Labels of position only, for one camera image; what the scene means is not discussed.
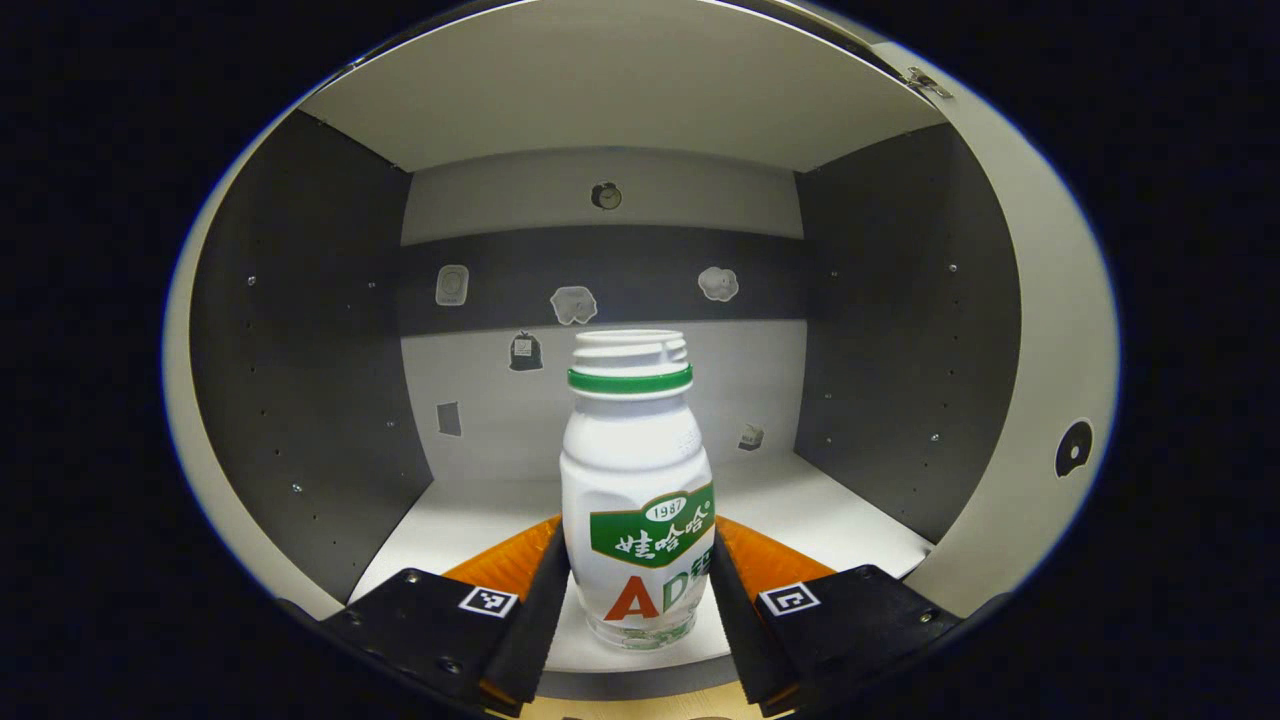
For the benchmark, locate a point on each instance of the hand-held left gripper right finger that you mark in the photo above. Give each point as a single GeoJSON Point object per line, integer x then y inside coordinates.
{"type": "Point", "coordinates": [745, 640]}

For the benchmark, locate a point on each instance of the white cabinet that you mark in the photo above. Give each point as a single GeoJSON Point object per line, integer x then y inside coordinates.
{"type": "Point", "coordinates": [300, 350]}

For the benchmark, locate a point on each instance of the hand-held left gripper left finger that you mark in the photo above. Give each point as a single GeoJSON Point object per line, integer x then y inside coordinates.
{"type": "Point", "coordinates": [530, 630]}

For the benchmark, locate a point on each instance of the white cabinet shelf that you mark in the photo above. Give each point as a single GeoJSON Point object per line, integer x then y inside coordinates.
{"type": "Point", "coordinates": [480, 520]}

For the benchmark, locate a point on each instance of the white drink bottle green label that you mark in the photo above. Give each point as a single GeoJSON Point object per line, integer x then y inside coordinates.
{"type": "Point", "coordinates": [635, 450]}

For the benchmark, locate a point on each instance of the metal door hinge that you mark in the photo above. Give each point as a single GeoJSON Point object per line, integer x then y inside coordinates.
{"type": "Point", "coordinates": [927, 82]}

